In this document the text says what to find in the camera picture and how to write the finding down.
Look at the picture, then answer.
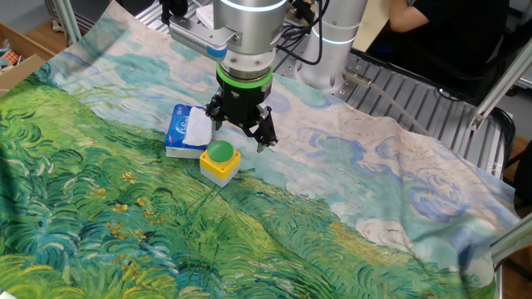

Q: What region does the black clamp mount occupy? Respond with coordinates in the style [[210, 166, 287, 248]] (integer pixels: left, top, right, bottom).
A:
[[159, 0, 189, 27]]

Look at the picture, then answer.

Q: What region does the colourful puzzle cube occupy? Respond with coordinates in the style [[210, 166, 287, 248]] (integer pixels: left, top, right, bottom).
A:
[[1, 49, 22, 68]]

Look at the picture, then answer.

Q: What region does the aluminium frame bar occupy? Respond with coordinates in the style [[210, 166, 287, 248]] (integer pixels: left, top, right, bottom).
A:
[[468, 40, 532, 132], [489, 214, 532, 267], [52, 0, 83, 46]]

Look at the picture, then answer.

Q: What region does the bare person forearm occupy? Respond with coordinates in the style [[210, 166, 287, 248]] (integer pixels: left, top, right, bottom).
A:
[[388, 0, 431, 34]]

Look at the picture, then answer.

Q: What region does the white power strip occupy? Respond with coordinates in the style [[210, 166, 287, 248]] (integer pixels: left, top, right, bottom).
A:
[[195, 2, 216, 31]]

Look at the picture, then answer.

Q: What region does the beige board panel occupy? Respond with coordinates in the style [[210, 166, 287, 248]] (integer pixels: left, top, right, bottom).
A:
[[352, 0, 392, 54]]

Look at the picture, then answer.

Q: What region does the grey corrugated hose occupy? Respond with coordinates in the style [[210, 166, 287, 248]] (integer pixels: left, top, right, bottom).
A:
[[342, 68, 434, 137]]

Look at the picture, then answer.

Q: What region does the painted landscape print cloth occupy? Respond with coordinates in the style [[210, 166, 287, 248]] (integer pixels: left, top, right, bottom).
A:
[[0, 0, 521, 299]]

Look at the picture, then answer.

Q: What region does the yellow box green push button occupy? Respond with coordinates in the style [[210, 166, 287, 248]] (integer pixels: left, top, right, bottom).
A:
[[199, 140, 243, 189]]

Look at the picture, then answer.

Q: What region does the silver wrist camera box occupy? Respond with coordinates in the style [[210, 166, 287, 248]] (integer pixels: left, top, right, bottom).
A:
[[167, 15, 241, 62]]

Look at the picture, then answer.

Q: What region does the black looped cable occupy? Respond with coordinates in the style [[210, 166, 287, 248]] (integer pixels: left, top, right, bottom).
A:
[[488, 105, 517, 169]]

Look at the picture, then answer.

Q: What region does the blue tissue pack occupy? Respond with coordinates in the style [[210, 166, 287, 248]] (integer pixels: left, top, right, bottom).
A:
[[164, 103, 214, 160]]

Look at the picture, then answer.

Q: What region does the person in black shirt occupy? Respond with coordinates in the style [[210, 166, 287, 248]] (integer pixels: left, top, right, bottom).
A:
[[366, 0, 532, 103]]

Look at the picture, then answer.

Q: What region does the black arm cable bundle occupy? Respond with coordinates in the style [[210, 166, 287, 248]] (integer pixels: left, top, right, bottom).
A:
[[275, 0, 332, 66]]

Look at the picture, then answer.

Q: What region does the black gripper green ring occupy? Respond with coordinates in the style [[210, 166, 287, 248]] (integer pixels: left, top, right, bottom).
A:
[[203, 62, 279, 154]]

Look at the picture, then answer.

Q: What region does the brown cardboard box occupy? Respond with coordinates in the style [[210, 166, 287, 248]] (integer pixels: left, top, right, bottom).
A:
[[0, 22, 56, 99]]

